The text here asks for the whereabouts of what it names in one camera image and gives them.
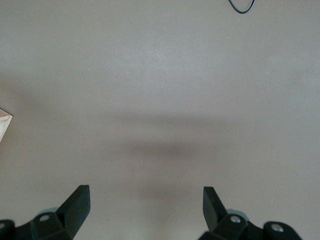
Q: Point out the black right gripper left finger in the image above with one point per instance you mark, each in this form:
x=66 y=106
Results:
x=70 y=215

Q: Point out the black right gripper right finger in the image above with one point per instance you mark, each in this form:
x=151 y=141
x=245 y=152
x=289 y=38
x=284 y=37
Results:
x=220 y=220

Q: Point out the light wooden drawer cabinet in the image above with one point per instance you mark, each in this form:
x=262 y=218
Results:
x=4 y=122

